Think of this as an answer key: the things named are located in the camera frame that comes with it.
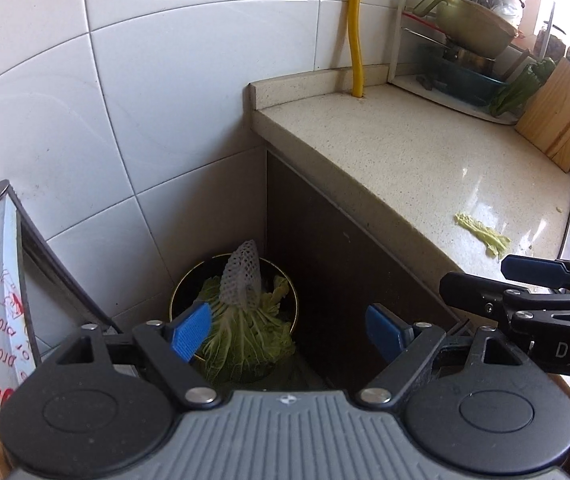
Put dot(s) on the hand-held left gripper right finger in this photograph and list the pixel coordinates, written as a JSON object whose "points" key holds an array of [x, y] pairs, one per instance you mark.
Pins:
{"points": [[387, 332]]}

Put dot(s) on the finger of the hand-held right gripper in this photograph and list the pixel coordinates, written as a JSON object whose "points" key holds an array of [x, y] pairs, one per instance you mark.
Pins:
{"points": [[490, 295], [540, 269]]}

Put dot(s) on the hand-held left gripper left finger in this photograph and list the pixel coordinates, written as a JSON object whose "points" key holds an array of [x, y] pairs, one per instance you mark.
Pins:
{"points": [[190, 330]]}

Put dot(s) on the black trash bin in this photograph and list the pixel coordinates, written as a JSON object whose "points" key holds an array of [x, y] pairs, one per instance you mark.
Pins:
{"points": [[185, 284]]}

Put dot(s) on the napa cabbage leaves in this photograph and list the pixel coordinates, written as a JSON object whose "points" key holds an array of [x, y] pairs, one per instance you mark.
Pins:
{"points": [[250, 340]]}

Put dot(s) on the white foam net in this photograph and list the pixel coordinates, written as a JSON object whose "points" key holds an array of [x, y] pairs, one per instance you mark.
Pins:
{"points": [[241, 275]]}

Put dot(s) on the small cabbage leaf piece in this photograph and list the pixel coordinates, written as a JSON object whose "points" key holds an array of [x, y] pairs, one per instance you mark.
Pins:
{"points": [[480, 234]]}

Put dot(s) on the dark brown cabinet door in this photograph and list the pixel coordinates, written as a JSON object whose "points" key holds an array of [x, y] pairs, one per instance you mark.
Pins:
{"points": [[325, 270]]}

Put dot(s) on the wooden knife block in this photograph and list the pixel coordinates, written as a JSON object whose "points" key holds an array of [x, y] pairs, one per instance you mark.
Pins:
{"points": [[555, 115]]}

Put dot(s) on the dark green vegetables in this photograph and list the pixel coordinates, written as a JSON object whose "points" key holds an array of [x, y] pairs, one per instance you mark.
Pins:
{"points": [[520, 90]]}

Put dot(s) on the door with white protective film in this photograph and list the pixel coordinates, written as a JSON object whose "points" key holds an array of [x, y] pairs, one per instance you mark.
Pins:
{"points": [[0, 260]]}

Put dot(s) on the green pot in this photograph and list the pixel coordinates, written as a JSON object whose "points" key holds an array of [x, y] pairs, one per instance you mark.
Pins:
{"points": [[475, 30]]}

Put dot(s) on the clear plastic bag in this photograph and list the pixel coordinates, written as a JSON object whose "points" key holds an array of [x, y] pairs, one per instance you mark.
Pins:
{"points": [[502, 7]]}

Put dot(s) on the white dish rack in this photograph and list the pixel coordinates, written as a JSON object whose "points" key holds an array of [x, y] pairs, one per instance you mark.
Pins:
{"points": [[396, 35]]}

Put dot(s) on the red plastic utensil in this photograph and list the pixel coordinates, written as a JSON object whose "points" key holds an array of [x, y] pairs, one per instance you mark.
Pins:
{"points": [[417, 15]]}

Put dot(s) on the yellow pipe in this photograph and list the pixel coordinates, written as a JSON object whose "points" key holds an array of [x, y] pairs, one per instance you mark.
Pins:
{"points": [[356, 35]]}

